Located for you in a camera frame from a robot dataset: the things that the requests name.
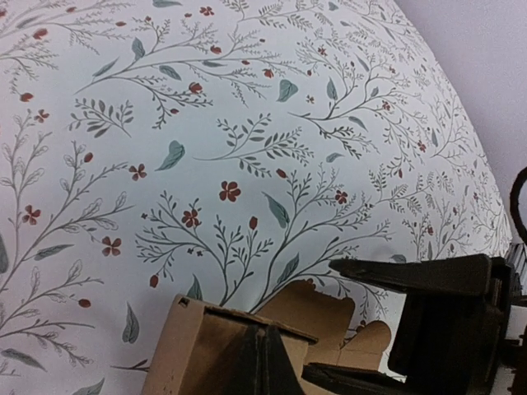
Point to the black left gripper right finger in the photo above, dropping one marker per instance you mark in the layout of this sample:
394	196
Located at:
280	377

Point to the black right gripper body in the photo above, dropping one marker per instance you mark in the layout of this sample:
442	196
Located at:
453	324

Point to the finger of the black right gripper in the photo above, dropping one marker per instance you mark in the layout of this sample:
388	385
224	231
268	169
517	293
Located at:
411	271
345	380

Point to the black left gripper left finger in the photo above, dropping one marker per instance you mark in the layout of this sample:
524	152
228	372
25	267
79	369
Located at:
248	372

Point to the brown cardboard paper box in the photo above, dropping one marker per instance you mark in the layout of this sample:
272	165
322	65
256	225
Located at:
207	349

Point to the floral patterned table mat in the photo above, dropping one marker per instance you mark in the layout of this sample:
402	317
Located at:
222	150

